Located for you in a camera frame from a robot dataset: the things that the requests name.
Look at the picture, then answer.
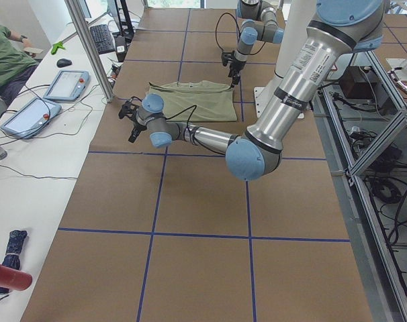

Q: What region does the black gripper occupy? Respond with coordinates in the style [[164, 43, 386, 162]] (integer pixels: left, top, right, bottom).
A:
[[118, 96, 146, 143], [221, 50, 247, 88]]

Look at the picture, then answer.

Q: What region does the olive green long-sleeve shirt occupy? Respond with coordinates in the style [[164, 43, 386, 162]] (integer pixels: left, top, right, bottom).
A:
[[148, 80, 237, 122]]

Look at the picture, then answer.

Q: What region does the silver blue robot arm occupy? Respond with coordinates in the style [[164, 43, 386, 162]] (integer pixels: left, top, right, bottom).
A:
[[119, 1, 387, 181], [218, 1, 284, 88]]

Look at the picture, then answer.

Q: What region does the far blue teach pendant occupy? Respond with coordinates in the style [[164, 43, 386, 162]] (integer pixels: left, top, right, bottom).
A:
[[43, 70, 90, 102]]

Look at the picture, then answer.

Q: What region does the blue teach pendant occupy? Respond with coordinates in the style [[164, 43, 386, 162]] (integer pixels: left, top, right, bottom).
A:
[[1, 98, 61, 139], [43, 70, 90, 102]]

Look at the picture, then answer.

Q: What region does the black power adapter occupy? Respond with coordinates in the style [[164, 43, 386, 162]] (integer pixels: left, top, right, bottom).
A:
[[115, 36, 127, 62]]

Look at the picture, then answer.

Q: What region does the black computer mouse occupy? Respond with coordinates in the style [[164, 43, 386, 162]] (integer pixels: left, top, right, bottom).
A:
[[56, 58, 72, 68]]

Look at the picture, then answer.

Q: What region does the near blue teach pendant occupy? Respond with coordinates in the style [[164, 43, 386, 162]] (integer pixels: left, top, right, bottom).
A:
[[1, 98, 61, 139]]

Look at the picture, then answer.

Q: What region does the black keyboard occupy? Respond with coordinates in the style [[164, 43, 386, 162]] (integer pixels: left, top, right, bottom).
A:
[[89, 24, 116, 54]]

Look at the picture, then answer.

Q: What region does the green plastic clamp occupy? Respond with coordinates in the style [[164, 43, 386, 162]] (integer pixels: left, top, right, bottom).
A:
[[50, 41, 66, 55]]

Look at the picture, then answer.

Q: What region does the brown wooden box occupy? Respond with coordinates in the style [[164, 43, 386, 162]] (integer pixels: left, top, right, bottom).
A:
[[339, 66, 377, 99]]

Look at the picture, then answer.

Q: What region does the person in green shirt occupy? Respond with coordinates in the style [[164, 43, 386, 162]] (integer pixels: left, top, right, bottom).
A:
[[0, 25, 38, 105]]

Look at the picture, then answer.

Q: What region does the folded dark blue umbrella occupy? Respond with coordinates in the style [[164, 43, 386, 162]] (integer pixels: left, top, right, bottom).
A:
[[0, 230, 28, 294]]

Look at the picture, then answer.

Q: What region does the red cylindrical bottle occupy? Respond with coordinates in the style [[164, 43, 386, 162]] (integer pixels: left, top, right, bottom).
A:
[[0, 264, 33, 291]]

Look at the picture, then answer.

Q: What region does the aluminium frame post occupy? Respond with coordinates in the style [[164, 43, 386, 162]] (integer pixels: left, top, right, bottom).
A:
[[64, 0, 114, 103]]

